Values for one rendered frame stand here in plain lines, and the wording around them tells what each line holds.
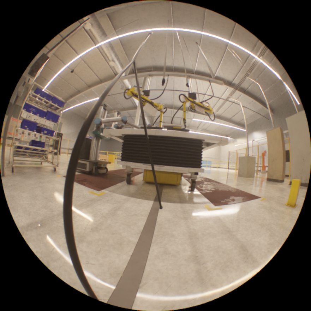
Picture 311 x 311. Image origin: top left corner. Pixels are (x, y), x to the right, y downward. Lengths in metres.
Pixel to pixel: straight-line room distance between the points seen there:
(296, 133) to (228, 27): 8.42
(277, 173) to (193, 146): 3.86
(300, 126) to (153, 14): 10.06
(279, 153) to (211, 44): 9.07
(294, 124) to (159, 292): 4.41
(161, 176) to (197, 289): 1.81
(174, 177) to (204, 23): 10.18
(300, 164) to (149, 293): 4.09
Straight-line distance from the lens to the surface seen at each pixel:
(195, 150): 1.17
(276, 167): 4.50
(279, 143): 4.52
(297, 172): 4.10
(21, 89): 1.88
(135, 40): 10.68
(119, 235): 0.66
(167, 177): 1.92
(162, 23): 9.91
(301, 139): 4.14
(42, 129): 2.38
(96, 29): 8.41
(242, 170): 5.48
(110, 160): 8.19
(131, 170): 1.78
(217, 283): 0.55
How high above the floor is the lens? 0.46
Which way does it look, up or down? 3 degrees up
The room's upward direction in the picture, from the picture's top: 5 degrees clockwise
